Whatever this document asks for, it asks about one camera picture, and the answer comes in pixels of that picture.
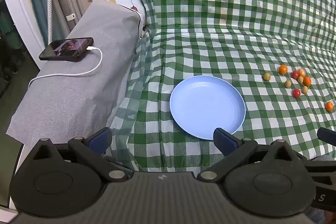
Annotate light blue plate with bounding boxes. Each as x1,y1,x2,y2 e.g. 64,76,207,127
169,76,247,140

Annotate teal curtain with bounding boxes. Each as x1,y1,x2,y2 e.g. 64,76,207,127
21,0,50,46

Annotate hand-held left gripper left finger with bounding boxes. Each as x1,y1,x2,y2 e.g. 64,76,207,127
26,127,132,183

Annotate person's right leg in jeans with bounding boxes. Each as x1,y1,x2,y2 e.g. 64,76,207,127
311,154,336,162

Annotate black smartphone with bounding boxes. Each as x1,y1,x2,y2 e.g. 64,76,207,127
39,37,94,63

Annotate grey blanket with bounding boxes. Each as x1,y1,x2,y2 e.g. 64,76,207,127
5,0,141,146

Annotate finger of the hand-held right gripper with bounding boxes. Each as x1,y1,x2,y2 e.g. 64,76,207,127
302,157,336,175
317,127,336,147

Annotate white charging cable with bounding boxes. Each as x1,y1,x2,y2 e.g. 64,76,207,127
28,46,103,93

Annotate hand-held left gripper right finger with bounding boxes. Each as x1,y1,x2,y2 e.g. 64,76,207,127
197,128,305,183

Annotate green white checkered cloth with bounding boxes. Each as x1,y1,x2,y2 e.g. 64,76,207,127
105,0,336,177

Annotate white door frame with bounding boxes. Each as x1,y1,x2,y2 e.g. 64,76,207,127
0,0,45,62

